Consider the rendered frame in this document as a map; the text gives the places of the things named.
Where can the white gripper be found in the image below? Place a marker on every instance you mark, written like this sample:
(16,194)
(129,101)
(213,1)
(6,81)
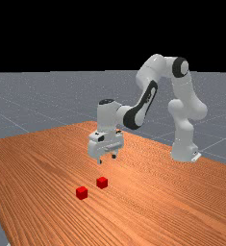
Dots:
(102,144)

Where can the red cube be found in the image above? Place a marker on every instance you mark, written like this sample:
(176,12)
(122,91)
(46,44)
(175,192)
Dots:
(102,182)
(81,192)

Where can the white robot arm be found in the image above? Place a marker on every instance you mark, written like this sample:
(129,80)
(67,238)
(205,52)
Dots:
(182,96)

